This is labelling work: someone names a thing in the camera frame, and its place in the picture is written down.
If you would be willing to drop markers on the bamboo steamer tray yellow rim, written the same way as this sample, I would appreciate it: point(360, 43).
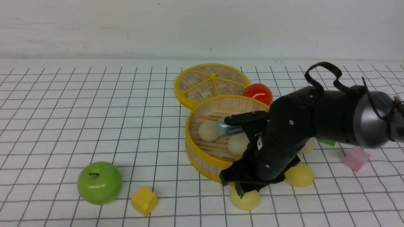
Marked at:
point(210, 158)

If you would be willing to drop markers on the green foam cube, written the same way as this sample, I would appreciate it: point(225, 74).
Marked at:
point(331, 143)

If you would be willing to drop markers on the green apple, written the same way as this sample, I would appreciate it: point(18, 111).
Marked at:
point(99, 183)

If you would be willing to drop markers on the yellow foam cube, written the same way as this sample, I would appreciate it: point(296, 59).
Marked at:
point(144, 200)

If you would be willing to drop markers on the yellow bun front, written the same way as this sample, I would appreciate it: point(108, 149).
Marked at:
point(248, 201)

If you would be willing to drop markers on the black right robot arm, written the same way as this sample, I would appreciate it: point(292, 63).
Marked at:
point(368, 119)

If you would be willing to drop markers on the white bun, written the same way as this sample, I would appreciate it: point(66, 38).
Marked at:
point(237, 144)
point(208, 131)
point(309, 146)

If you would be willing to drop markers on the white bun front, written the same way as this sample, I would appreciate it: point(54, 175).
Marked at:
point(237, 144)

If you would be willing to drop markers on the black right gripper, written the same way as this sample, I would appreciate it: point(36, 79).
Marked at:
point(274, 141)

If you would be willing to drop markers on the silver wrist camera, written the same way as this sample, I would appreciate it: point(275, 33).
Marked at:
point(225, 130)

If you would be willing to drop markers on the pink foam cube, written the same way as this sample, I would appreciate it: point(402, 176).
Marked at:
point(356, 159)

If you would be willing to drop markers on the woven bamboo steamer lid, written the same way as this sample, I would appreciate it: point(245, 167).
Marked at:
point(205, 81)

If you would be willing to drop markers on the red tomato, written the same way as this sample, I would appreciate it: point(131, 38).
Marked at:
point(259, 92)

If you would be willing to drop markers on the yellow bun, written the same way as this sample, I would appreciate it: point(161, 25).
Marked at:
point(248, 201)
point(300, 175)

